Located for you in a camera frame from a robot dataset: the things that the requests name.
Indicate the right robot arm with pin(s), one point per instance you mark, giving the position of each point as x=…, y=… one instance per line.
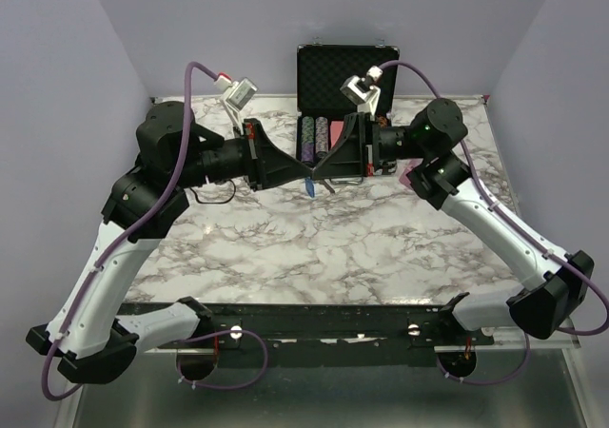
x=552, y=282

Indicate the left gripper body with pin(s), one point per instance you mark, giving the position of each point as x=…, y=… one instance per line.
x=249, y=176

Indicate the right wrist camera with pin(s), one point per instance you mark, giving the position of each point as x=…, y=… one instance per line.
x=364, y=92

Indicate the blue key tag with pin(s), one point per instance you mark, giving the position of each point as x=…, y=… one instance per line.
x=310, y=187

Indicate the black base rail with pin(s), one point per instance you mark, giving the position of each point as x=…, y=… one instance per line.
x=342, y=335

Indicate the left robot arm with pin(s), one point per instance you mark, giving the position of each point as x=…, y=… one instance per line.
x=88, y=340

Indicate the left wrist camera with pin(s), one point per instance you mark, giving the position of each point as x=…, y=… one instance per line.
x=235, y=95

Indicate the black poker chip case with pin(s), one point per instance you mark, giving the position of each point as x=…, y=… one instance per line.
x=344, y=108

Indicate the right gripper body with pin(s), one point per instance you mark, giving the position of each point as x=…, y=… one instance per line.
x=372, y=146

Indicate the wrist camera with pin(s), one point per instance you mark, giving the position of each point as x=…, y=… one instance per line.
x=235, y=95
x=364, y=92

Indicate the silver key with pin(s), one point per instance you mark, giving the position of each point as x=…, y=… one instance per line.
x=327, y=186

